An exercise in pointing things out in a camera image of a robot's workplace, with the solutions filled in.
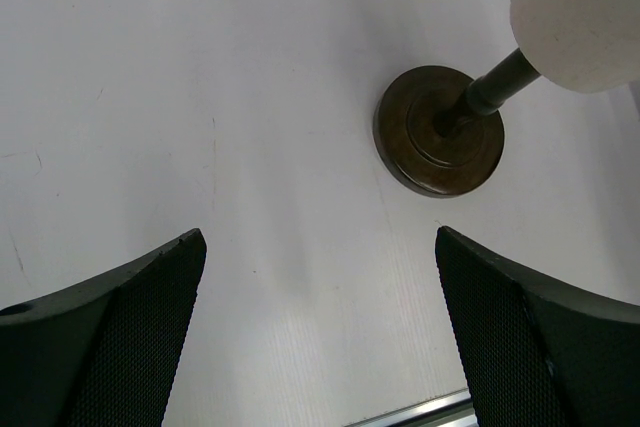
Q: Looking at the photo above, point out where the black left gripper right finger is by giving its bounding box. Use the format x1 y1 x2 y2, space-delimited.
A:
435 227 639 426

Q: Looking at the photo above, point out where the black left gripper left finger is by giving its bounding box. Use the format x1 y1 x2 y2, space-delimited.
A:
1 229 207 426

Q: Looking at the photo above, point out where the brown wooden round stand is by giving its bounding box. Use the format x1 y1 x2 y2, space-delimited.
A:
372 49 540 198

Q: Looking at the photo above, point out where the cream mannequin head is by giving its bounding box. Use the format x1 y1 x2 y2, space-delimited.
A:
510 0 639 93

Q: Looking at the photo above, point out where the aluminium mounting rail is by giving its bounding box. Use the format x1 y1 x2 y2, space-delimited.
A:
354 389 478 427

